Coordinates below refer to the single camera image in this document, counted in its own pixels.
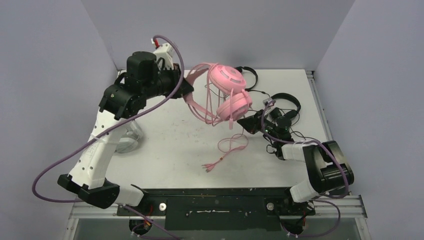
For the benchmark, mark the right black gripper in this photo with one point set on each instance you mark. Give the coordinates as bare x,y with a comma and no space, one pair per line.
262,122

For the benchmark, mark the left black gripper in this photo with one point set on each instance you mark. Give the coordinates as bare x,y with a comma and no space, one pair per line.
174,75

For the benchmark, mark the pink headset with cable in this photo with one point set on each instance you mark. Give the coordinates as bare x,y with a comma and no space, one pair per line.
227,99

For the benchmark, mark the white grey gaming headset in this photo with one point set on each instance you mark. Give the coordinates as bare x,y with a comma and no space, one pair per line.
131,138

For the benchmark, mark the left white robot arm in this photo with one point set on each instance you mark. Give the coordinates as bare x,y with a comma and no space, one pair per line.
142,88

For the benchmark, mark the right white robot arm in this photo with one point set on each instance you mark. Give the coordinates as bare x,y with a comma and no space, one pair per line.
326,166

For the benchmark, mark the small black on-ear headphones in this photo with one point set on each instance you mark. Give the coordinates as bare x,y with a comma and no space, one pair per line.
244,70

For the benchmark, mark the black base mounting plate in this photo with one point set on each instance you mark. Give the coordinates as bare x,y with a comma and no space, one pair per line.
221,209

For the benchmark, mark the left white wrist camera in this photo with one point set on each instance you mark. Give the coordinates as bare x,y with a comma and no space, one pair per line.
164,53

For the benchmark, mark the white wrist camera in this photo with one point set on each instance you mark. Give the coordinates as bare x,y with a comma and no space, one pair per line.
164,53
268,102

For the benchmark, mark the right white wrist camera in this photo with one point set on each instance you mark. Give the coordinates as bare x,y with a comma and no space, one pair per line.
268,102

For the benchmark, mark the aluminium frame rail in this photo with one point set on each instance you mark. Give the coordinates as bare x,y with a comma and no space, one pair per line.
338,219

